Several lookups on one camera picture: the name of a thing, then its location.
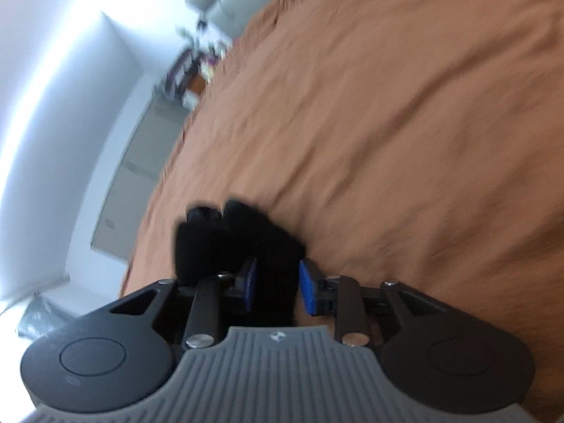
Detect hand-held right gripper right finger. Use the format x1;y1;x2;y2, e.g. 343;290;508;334
299;258;442;347

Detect brown bed sheet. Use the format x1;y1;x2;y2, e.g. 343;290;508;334
119;0;564;423

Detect black pants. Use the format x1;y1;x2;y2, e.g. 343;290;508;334
175;198;308;323

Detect grey wardrobe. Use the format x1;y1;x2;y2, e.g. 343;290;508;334
90;96;191;269

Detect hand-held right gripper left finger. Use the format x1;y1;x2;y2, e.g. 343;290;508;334
109;257;259;350

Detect grey crinkled plastic sheet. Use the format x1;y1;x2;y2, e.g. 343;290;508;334
15;294;78;338

